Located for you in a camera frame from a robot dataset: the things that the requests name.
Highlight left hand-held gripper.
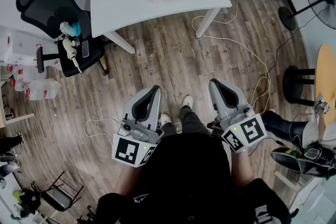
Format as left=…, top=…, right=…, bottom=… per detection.
left=112, top=85, right=165, bottom=168

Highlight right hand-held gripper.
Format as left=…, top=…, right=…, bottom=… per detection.
left=207, top=79, right=267, bottom=154

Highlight person's right forearm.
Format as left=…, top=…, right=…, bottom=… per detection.
left=230, top=151, right=254, bottom=188

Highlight person's left forearm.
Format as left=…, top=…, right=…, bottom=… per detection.
left=114, top=164, right=144, bottom=198

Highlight white cardboard box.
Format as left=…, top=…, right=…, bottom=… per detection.
left=4, top=30, right=44, bottom=65

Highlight person's left white shoe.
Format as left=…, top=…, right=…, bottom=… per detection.
left=160, top=112, right=172, bottom=127

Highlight person's white shoe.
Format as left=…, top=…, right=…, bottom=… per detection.
left=160, top=112, right=172, bottom=127
left=182, top=94, right=194, bottom=109

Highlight person's left trouser leg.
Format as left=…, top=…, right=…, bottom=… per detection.
left=160, top=122, right=177, bottom=137

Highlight person's trouser leg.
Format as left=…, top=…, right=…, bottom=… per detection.
left=178, top=104, right=211, bottom=135
left=160, top=122, right=177, bottom=137

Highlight person's right white shoe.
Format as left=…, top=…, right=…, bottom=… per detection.
left=182, top=94, right=194, bottom=109

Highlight person's right trouser leg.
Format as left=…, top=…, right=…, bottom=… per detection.
left=178, top=104, right=211, bottom=135

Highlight black stool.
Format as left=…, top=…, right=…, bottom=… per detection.
left=282, top=65, right=316, bottom=107

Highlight white desk leg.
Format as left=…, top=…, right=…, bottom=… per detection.
left=104, top=30, right=137, bottom=55
left=195, top=7, right=224, bottom=39

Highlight black smartphone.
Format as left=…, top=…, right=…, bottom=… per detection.
left=81, top=40, right=90, bottom=59

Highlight person's black shirt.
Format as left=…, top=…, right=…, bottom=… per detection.
left=96, top=132, right=292, bottom=224

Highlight round wooden table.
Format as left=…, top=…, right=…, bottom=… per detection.
left=314, top=44, right=336, bottom=135

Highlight teal cloth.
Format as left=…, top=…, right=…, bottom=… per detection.
left=71, top=21, right=82, bottom=36

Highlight white crumpled bundle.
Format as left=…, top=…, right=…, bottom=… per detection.
left=59, top=21, right=73, bottom=35

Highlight black folding chair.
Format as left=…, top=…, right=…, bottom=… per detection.
left=41, top=171, right=85, bottom=212

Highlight light wooden side table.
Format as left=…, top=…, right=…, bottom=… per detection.
left=0, top=64, right=36, bottom=128

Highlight black office chair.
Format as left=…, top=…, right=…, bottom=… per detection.
left=15, top=0, right=110, bottom=78

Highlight black bag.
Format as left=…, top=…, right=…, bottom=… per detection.
left=19, top=186, right=43, bottom=215

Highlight cream floor cable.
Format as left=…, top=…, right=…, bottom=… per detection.
left=191, top=0, right=271, bottom=124

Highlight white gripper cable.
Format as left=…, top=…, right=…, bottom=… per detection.
left=83, top=118, right=119, bottom=140

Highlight black floor cable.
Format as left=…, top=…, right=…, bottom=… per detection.
left=266, top=12, right=320, bottom=82

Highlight clear plastic bag red handles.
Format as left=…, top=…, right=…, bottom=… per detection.
left=8, top=62, right=47, bottom=93
left=27, top=78, right=62, bottom=101
left=0, top=26, right=17, bottom=61

